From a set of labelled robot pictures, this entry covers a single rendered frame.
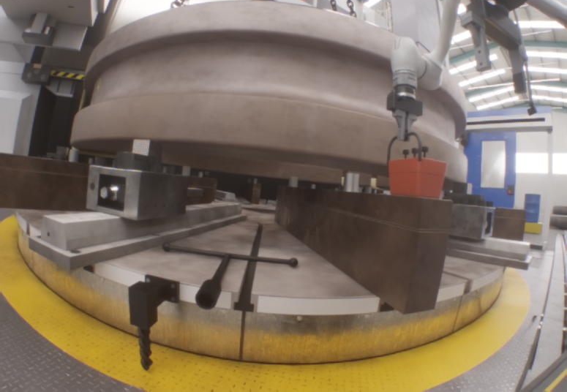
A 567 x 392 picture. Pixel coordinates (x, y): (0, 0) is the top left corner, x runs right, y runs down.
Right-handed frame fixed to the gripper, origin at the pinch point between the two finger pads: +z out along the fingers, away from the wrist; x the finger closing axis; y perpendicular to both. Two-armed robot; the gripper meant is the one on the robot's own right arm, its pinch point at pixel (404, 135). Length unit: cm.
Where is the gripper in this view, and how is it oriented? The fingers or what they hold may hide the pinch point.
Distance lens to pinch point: 101.1
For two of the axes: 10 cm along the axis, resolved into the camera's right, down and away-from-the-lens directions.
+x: 9.7, 1.1, 2.2
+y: 2.2, 0.0, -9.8
